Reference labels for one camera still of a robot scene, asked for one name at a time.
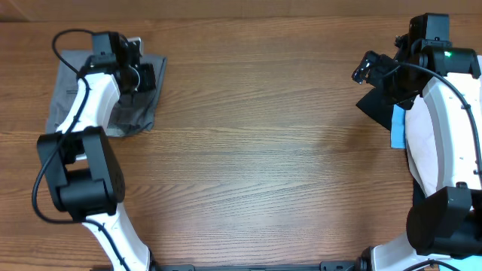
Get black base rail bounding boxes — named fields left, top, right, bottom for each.
left=151, top=257, right=371, bottom=271

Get grey shorts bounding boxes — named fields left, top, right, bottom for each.
left=45, top=54, right=167, bottom=137

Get black folded garment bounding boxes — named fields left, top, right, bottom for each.
left=356, top=88, right=394, bottom=131

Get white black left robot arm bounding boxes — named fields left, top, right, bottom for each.
left=31, top=32, right=157, bottom=271

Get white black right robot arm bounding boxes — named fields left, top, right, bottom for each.
left=352, top=13, right=481, bottom=270

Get light blue garment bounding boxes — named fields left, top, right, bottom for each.
left=390, top=105, right=406, bottom=149

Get beige shorts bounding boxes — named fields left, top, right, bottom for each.
left=404, top=55, right=482, bottom=199

